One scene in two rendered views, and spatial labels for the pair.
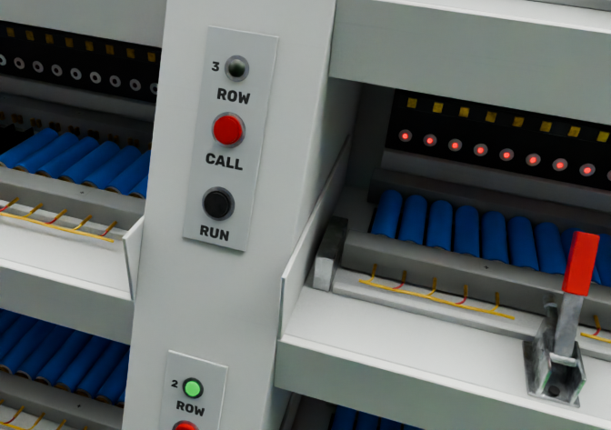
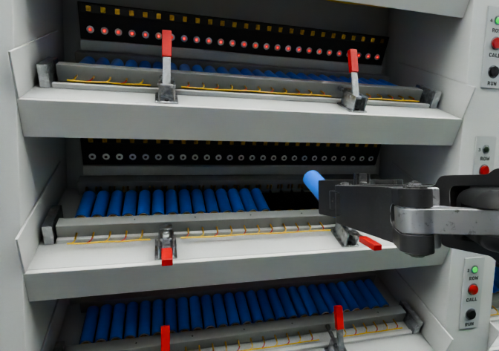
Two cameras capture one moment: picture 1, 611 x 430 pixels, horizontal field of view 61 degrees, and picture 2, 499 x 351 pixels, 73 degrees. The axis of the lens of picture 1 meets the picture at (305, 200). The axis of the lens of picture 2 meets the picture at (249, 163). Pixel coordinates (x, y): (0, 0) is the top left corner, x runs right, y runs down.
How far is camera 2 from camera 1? 0.62 m
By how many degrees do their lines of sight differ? 26
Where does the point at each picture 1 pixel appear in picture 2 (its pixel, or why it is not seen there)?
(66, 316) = (416, 261)
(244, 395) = (488, 265)
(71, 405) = (375, 313)
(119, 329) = (437, 258)
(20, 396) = (354, 319)
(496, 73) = not seen: outside the picture
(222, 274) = not seen: hidden behind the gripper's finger
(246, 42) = (488, 139)
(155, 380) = (460, 272)
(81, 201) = not seen: hidden behind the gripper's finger
